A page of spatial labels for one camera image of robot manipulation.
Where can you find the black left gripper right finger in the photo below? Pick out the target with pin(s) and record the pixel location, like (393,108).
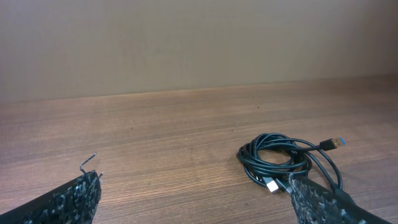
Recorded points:
(315,204)

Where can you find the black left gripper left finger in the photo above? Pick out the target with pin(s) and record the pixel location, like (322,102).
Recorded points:
(75,202)

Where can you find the black cable white plug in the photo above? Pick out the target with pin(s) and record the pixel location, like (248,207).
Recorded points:
(273,184)

